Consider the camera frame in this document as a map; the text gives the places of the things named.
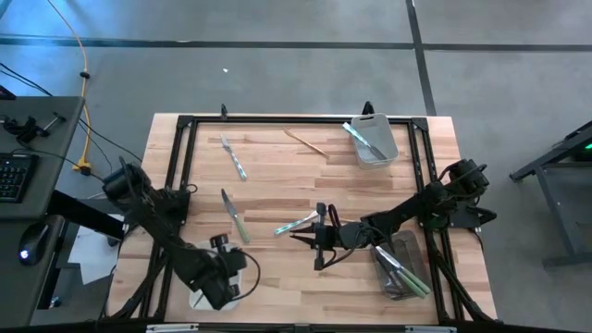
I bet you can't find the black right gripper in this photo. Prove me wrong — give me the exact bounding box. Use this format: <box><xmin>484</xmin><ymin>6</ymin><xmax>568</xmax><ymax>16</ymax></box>
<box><xmin>290</xmin><ymin>202</ymin><xmax>371</xmax><ymax>272</ymax></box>

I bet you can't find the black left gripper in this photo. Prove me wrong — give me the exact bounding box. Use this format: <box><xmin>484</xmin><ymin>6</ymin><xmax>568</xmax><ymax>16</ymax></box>
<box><xmin>198</xmin><ymin>233</ymin><xmax>249</xmax><ymax>312</ymax></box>

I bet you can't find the blue-patterned handle knife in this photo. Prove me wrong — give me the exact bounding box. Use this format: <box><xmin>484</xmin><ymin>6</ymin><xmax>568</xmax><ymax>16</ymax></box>
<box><xmin>341</xmin><ymin>121</ymin><xmax>389</xmax><ymax>162</ymax></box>
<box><xmin>273</xmin><ymin>209</ymin><xmax>321</xmax><ymax>237</ymax></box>

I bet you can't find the green-handled knife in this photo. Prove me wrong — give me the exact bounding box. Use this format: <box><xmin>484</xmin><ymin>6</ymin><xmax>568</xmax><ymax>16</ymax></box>
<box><xmin>219</xmin><ymin>187</ymin><xmax>253</xmax><ymax>245</ymax></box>
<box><xmin>376</xmin><ymin>256</ymin><xmax>427</xmax><ymax>300</ymax></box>
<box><xmin>374</xmin><ymin>244</ymin><xmax>432</xmax><ymax>295</ymax></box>

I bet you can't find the wooden utensil top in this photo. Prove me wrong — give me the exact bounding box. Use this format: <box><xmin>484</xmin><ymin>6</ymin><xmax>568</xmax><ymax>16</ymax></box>
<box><xmin>282</xmin><ymin>128</ymin><xmax>331</xmax><ymax>160</ymax></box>

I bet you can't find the blue-patterned handle fork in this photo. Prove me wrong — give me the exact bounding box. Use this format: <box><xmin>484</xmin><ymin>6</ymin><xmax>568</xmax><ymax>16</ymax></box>
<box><xmin>218</xmin><ymin>133</ymin><xmax>249</xmax><ymax>182</ymax></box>

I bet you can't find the white rectangular tray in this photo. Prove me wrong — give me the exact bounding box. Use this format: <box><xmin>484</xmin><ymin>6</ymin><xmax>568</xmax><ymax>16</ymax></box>
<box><xmin>188</xmin><ymin>239</ymin><xmax>245</xmax><ymax>312</ymax></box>

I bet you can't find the dark clear plastic bin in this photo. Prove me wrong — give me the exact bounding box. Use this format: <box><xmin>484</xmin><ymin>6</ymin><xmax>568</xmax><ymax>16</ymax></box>
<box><xmin>367</xmin><ymin>228</ymin><xmax>434</xmax><ymax>301</ymax></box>

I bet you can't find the white plastic bin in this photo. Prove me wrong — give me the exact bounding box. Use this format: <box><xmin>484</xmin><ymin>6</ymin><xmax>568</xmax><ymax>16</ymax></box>
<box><xmin>349</xmin><ymin>112</ymin><xmax>401</xmax><ymax>170</ymax></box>

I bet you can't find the white paper sheet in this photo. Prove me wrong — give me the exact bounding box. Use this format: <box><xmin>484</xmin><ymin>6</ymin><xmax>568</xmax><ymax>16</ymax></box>
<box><xmin>68</xmin><ymin>213</ymin><xmax>125</xmax><ymax>286</ymax></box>

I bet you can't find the black desk crossbar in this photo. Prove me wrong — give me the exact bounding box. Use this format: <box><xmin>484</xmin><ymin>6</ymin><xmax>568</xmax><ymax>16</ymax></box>
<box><xmin>45</xmin><ymin>189</ymin><xmax>126</xmax><ymax>241</ymax></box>

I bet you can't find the black computer mouse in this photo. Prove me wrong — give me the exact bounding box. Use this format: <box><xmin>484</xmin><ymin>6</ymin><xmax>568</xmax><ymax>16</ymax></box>
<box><xmin>17</xmin><ymin>223</ymin><xmax>50</xmax><ymax>267</ymax></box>

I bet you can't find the grey desk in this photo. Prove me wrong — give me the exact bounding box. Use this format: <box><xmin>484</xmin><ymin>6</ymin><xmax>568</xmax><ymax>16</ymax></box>
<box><xmin>0</xmin><ymin>95</ymin><xmax>86</xmax><ymax>329</ymax></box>

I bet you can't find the black backlit keyboard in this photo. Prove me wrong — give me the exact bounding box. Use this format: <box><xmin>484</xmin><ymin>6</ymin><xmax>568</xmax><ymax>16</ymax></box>
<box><xmin>0</xmin><ymin>154</ymin><xmax>41</xmax><ymax>204</ymax></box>

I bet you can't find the black clamp tool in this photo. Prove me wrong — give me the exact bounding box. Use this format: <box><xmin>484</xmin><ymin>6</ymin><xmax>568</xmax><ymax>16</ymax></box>
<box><xmin>1</xmin><ymin>112</ymin><xmax>68</xmax><ymax>144</ymax></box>

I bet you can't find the black left wrist camera cable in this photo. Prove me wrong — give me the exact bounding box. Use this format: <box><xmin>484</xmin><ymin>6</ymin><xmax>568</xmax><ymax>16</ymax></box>
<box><xmin>230</xmin><ymin>248</ymin><xmax>262</xmax><ymax>302</ymax></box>

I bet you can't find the white bracket plate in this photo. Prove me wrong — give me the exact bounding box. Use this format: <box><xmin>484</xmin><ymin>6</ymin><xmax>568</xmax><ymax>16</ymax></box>
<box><xmin>145</xmin><ymin>323</ymin><xmax>200</xmax><ymax>333</ymax></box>
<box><xmin>404</xmin><ymin>325</ymin><xmax>458</xmax><ymax>333</ymax></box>

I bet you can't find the black metal table frame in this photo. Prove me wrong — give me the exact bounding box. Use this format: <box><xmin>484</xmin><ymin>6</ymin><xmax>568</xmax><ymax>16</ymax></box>
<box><xmin>99</xmin><ymin>114</ymin><xmax>500</xmax><ymax>327</ymax></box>

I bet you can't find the yellow cable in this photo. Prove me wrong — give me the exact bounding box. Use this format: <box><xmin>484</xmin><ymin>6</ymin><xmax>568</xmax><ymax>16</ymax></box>
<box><xmin>45</xmin><ymin>0</ymin><xmax>93</xmax><ymax>176</ymax></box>

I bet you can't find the black floor cable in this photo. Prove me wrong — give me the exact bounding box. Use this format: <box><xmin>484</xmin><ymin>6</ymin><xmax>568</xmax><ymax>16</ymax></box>
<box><xmin>0</xmin><ymin>62</ymin><xmax>53</xmax><ymax>97</ymax></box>

